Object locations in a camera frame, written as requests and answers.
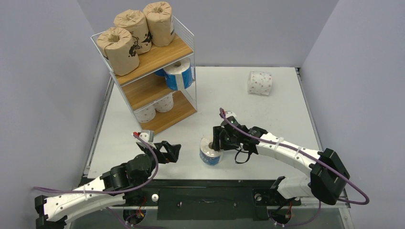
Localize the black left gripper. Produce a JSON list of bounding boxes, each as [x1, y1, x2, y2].
[[141, 141, 181, 171]]

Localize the blue cartoon-face roll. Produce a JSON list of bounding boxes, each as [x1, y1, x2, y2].
[[199, 137, 224, 166]]

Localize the white red-dotted toilet roll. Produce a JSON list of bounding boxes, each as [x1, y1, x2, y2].
[[153, 94, 174, 113], [134, 105, 156, 123]]

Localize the white floral tissue pack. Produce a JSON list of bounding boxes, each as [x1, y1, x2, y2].
[[247, 71, 273, 96]]

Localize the blue white roll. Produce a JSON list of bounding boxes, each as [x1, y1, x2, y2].
[[163, 58, 193, 91]]

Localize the blue toilet roll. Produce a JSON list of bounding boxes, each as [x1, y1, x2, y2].
[[154, 68, 166, 77]]

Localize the white wire wooden shelf rack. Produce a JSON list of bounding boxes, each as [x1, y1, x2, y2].
[[102, 16, 198, 134]]

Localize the brown roll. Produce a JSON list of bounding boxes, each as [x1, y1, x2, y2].
[[143, 1, 175, 47], [96, 27, 140, 76], [114, 10, 152, 54]]

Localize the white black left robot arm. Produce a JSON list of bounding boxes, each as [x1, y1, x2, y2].
[[34, 140, 181, 229]]

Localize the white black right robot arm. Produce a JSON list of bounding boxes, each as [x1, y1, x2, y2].
[[212, 116, 350, 205]]

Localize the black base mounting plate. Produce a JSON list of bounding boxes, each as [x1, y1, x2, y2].
[[114, 179, 289, 221]]

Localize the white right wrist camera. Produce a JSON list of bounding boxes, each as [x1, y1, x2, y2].
[[222, 109, 237, 118]]

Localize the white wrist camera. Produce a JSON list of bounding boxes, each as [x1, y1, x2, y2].
[[132, 130, 155, 147], [222, 109, 237, 118]]

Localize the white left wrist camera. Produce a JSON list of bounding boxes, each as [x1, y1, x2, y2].
[[132, 130, 155, 147]]

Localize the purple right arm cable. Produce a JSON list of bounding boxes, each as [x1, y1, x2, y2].
[[219, 108, 370, 228]]

